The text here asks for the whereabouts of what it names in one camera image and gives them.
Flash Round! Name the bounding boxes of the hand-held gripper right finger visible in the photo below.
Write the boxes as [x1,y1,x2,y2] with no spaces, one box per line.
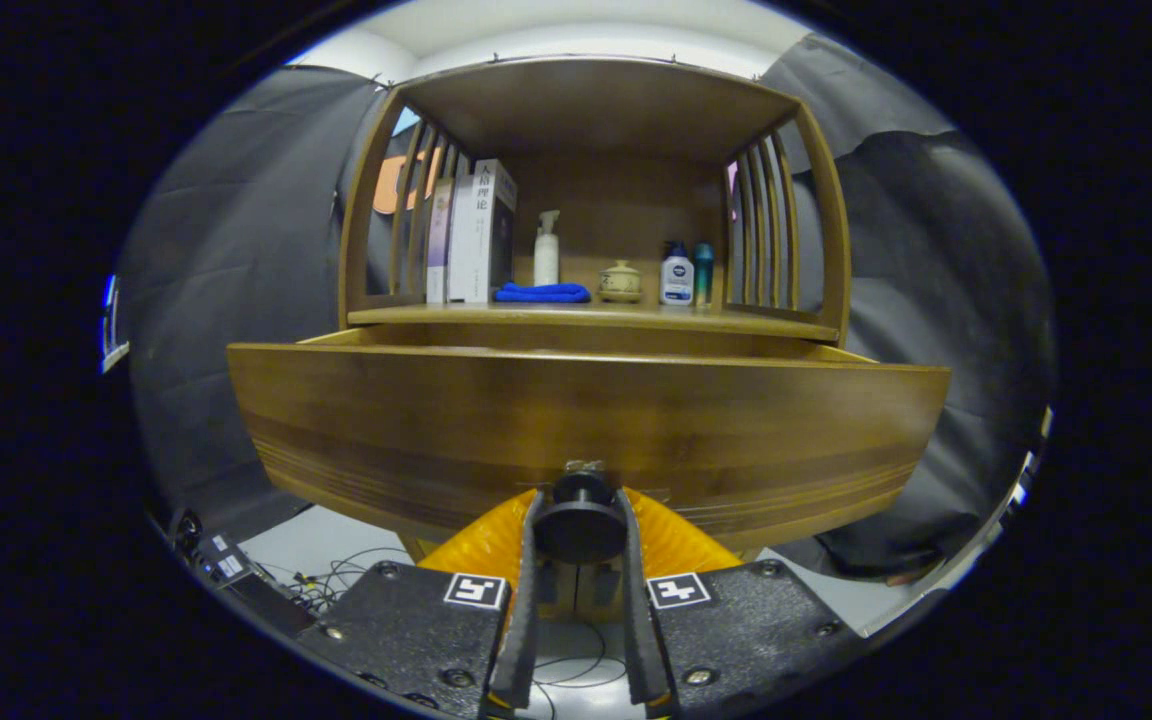
[619,487,867,720]

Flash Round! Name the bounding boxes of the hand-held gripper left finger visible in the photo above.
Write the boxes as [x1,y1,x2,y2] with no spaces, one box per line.
[294,488,549,720]

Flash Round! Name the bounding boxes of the wooden drawer with black knob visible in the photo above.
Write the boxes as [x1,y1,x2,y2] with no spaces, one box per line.
[226,325,952,566]

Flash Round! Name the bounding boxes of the wooden cabinet door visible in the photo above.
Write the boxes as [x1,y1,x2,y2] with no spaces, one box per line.
[539,560,583,623]
[582,560,629,623]

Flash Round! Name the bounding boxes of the wooden countertop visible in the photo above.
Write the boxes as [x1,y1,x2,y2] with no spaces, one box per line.
[348,300,840,343]

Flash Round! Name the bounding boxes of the black power strip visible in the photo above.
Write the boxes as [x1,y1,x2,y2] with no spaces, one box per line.
[176,510,317,636]

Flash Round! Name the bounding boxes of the white lotion bottle blue cap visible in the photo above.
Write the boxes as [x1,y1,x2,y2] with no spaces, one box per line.
[660,240,695,306]

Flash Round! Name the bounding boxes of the blue folded cloth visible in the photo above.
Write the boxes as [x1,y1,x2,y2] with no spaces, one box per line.
[494,282,592,304]

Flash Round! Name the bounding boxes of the beige lidded tea bowl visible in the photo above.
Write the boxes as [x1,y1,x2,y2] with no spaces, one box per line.
[598,260,645,304]

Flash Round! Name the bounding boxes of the purple book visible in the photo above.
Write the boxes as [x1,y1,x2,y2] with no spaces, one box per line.
[426,178,455,304]

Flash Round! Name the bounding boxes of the white pump bottle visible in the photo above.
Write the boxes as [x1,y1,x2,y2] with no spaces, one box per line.
[533,210,561,287]

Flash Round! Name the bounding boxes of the white book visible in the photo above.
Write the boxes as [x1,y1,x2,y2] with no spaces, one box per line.
[448,158,518,304]

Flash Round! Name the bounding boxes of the tangled black cables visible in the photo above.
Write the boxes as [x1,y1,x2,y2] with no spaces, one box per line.
[281,545,412,611]

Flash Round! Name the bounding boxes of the black floor cables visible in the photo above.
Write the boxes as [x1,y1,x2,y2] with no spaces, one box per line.
[534,620,629,716]

